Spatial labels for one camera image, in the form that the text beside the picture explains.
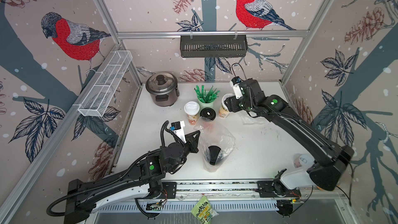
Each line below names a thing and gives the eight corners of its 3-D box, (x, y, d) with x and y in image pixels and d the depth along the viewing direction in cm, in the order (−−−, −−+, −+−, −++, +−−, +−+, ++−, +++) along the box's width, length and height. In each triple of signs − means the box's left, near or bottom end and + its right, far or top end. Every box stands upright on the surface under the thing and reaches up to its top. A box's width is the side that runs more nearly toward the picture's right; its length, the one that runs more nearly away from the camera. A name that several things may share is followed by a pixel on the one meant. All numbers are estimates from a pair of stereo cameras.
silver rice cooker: (151, 110, 107) (141, 90, 91) (156, 91, 118) (149, 70, 103) (177, 110, 106) (172, 90, 91) (180, 90, 118) (176, 70, 103)
